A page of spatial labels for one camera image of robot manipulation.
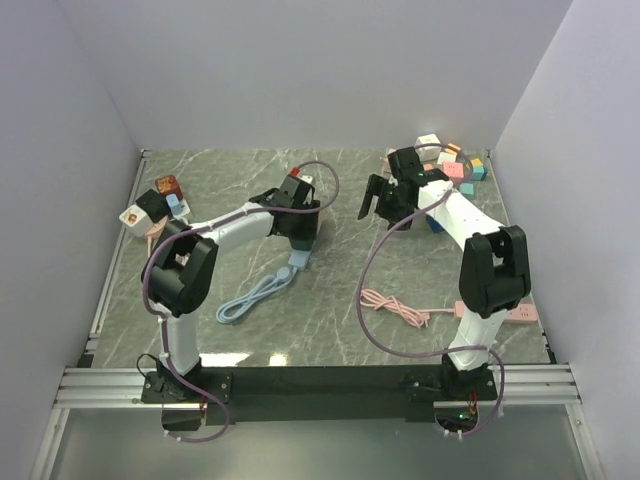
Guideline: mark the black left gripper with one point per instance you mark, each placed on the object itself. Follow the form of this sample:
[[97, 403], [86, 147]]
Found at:
[[308, 233]]

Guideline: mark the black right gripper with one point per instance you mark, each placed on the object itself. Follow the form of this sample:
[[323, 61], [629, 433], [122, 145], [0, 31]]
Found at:
[[375, 187]]

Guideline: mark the light blue power strip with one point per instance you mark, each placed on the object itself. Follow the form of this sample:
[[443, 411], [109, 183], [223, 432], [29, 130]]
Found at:
[[300, 254]]

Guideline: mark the pink power strip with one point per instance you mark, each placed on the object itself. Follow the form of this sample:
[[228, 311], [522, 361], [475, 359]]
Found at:
[[524, 313], [156, 229]]

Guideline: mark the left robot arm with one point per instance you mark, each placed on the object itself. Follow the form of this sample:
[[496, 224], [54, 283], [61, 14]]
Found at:
[[178, 276]]

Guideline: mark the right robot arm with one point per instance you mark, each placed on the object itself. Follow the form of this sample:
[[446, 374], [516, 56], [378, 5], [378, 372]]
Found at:
[[494, 274]]

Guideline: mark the blue cube plug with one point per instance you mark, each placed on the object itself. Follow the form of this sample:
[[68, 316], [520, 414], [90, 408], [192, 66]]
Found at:
[[434, 225]]

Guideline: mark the pink cube plug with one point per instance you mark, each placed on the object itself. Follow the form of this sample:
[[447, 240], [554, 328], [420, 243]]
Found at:
[[453, 170]]

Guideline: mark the small orange plug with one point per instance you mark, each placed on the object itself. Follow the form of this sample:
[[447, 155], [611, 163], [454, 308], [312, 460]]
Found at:
[[452, 149]]

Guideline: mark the small teal plug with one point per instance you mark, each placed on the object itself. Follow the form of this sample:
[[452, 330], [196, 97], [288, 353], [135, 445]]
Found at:
[[467, 189]]

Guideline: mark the small cyan plug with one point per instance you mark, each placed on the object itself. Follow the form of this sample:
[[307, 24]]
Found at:
[[478, 173]]

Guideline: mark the small blue plug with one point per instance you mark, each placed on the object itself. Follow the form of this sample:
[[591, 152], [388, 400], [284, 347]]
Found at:
[[174, 204]]

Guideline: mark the maroon patterned cube plug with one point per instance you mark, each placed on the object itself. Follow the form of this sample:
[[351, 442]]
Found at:
[[168, 185]]

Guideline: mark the black cube plug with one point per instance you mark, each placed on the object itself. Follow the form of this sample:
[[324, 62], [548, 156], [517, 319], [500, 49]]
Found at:
[[153, 204]]

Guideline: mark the white cartoon cube plug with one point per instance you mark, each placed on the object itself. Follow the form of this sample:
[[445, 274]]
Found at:
[[135, 220]]

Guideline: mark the white power strip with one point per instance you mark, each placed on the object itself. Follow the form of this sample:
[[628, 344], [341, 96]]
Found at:
[[182, 210]]

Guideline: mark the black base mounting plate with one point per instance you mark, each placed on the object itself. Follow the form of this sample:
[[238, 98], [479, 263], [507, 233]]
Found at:
[[253, 394]]

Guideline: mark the aluminium rail frame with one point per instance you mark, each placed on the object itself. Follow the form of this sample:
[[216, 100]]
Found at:
[[311, 288]]

